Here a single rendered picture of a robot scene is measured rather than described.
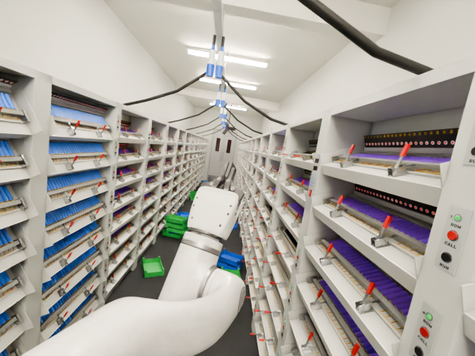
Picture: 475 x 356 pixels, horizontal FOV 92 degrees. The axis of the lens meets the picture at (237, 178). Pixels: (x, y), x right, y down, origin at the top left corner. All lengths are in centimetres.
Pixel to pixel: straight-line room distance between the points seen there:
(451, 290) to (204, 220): 47
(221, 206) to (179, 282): 16
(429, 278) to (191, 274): 47
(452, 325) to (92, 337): 56
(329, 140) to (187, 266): 88
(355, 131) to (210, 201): 86
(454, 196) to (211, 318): 49
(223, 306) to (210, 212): 18
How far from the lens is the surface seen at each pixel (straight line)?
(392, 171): 73
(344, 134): 117
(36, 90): 135
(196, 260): 46
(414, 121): 104
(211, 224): 48
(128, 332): 35
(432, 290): 63
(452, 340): 62
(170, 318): 37
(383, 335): 79
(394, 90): 81
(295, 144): 182
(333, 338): 104
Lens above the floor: 153
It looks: 7 degrees down
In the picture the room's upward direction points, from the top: 9 degrees clockwise
